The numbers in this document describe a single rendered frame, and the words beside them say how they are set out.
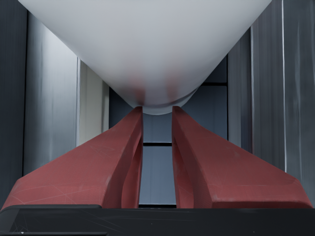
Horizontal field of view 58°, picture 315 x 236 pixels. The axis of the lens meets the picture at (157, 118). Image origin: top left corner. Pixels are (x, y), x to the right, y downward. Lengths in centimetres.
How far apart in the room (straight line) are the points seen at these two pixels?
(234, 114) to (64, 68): 14
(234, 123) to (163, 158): 5
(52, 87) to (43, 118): 3
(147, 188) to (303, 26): 18
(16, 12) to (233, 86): 17
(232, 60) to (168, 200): 10
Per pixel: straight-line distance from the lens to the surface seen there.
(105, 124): 16
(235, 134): 19
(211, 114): 18
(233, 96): 19
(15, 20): 25
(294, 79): 26
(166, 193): 18
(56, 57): 25
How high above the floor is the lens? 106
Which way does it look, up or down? 87 degrees down
